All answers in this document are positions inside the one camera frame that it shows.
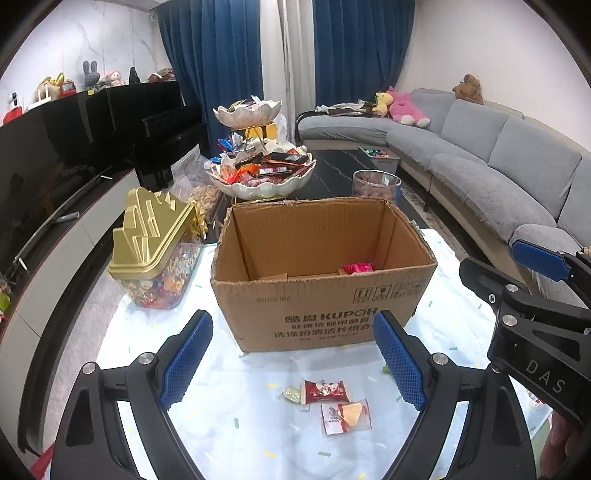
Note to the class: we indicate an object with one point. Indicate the clothes heap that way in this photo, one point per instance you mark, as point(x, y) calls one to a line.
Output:
point(344, 107)

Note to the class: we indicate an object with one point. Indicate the black television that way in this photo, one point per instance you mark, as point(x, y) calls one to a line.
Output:
point(51, 152)

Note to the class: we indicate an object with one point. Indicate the brown plush bear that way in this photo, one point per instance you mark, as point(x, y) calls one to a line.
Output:
point(471, 87)

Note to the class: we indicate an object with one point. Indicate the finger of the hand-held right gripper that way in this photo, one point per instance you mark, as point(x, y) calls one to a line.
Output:
point(540, 256)
point(485, 277)

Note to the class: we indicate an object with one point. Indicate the clear bag of peanuts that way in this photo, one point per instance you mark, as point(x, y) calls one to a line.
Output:
point(205, 196)

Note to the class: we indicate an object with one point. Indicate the black piano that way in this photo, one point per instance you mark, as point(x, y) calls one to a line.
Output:
point(157, 106)

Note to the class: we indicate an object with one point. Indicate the gold lid candy container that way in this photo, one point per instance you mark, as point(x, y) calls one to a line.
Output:
point(147, 230)

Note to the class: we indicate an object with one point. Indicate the grey television cabinet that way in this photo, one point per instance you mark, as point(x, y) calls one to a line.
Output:
point(69, 240)

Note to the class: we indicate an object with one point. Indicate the pale green snack packet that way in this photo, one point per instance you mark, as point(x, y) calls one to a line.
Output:
point(292, 395)

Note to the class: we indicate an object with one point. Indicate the grey sofa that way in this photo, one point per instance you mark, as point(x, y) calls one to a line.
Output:
point(485, 194)

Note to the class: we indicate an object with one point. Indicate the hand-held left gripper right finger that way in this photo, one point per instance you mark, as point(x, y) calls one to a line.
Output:
point(399, 360)

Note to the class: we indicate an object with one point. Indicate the brown cardboard box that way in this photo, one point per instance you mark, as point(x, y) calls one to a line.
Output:
point(295, 314)

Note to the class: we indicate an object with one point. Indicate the clear cracker snack packet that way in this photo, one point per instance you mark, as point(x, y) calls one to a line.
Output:
point(344, 417)

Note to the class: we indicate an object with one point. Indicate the patterned floor rug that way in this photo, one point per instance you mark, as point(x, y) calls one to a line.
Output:
point(415, 207)

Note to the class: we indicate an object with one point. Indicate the person's right hand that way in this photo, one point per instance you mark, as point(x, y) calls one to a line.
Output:
point(563, 443)

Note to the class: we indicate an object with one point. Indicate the black metronome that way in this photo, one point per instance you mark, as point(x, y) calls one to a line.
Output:
point(134, 76)

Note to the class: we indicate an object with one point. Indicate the grey storage bin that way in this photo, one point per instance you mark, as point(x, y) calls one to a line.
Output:
point(378, 161)

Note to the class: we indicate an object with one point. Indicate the pink plush toy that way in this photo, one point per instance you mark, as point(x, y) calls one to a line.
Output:
point(404, 104)

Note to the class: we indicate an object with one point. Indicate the white sheer curtain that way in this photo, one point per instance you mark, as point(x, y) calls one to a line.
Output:
point(288, 50)

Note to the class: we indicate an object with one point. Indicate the clear jar of brown nuts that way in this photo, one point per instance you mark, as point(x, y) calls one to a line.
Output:
point(376, 184)

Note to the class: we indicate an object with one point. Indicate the yellow plush toy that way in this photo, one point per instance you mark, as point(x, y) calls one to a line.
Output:
point(381, 99)

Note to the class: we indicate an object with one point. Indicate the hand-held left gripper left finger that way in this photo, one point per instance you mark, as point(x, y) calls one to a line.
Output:
point(184, 355)

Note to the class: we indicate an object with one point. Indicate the white plastic bag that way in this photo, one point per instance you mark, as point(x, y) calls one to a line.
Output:
point(279, 127)

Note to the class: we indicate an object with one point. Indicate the white tiered shell bowl stand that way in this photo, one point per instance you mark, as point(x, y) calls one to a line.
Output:
point(258, 189)

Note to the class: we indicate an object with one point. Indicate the pile of assorted snack packets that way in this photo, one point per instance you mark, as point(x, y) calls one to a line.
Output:
point(247, 105)
point(258, 170)

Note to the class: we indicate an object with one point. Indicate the pink doll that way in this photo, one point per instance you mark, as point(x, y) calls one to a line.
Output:
point(114, 78)

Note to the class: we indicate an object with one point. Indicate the grey rabbit plush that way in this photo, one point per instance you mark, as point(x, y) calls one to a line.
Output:
point(92, 76)

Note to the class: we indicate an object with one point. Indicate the blue curtain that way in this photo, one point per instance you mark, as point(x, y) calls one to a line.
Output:
point(360, 46)
point(207, 55)

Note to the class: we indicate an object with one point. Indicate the red figure snack packet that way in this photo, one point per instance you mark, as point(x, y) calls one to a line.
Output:
point(325, 392)

